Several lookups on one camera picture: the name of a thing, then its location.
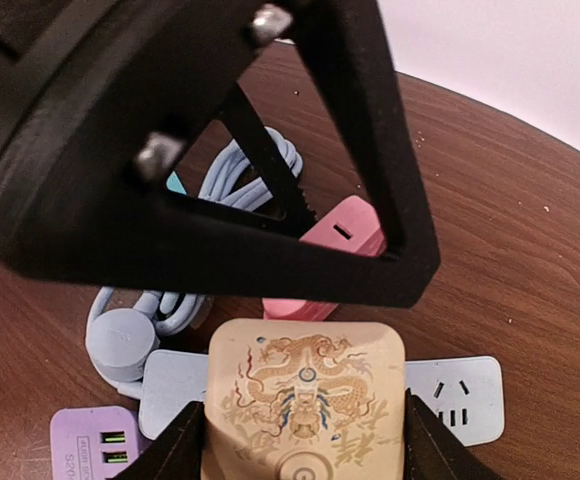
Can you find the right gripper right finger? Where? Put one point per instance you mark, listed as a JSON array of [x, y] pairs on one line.
[[432, 452]]

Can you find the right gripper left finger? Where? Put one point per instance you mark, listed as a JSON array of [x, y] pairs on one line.
[[176, 453]]

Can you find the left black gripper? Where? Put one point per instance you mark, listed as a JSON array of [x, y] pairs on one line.
[[78, 106]]

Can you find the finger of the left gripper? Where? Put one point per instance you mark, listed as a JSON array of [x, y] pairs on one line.
[[241, 120], [199, 249]]

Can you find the blue-grey power strip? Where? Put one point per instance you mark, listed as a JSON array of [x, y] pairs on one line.
[[465, 393]]

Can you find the purple power strip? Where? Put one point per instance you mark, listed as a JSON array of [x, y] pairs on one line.
[[94, 443]]

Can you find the pink cube socket adapter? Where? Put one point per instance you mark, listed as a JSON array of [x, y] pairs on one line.
[[351, 226]]

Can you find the beige cube socket adapter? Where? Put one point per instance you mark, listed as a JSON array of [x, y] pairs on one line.
[[304, 400]]

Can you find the teal power strip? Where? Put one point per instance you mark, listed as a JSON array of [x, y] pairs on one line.
[[175, 185]]

